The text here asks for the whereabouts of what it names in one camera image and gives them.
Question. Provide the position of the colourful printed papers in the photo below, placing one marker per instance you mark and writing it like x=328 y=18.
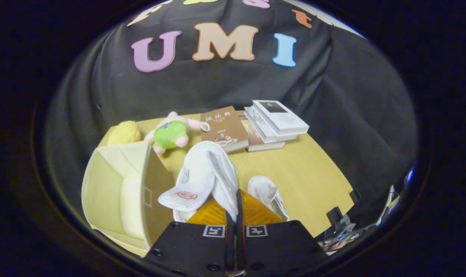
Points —
x=339 y=240

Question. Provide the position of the brown book under white books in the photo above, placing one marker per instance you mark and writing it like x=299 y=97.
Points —
x=254 y=140

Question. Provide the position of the white canvas shoe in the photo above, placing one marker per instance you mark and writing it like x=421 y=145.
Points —
x=202 y=165
x=262 y=190

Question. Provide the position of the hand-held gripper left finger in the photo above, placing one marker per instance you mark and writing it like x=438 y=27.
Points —
x=230 y=246

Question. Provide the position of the black table clamp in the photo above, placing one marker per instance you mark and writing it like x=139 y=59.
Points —
x=355 y=195
x=337 y=217

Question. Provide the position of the brown cover book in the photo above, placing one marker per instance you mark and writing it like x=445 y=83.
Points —
x=221 y=123

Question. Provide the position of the green and pink plush toy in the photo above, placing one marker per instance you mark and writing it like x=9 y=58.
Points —
x=171 y=134

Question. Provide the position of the beige fabric storage box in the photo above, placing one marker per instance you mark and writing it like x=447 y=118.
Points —
x=102 y=192

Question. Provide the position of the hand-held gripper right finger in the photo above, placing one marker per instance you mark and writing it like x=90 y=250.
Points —
x=240 y=238

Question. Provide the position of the white book with dark square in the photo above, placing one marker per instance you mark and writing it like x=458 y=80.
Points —
x=283 y=117

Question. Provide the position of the yellow plush toy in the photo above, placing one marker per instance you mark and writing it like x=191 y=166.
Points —
x=123 y=132

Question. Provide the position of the white patterned cover book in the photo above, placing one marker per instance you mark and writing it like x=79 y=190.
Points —
x=265 y=132

